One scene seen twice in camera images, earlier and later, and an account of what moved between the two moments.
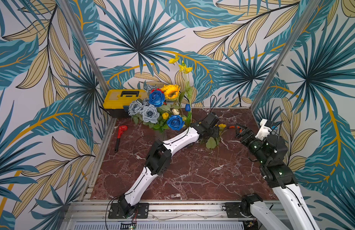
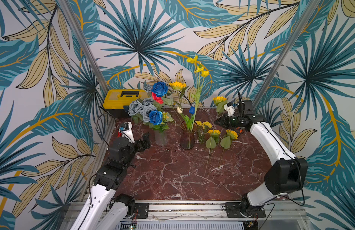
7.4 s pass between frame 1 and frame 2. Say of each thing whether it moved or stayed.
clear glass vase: stayed
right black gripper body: moved
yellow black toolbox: stayed
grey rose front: stayed
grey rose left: stayed
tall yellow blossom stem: moved
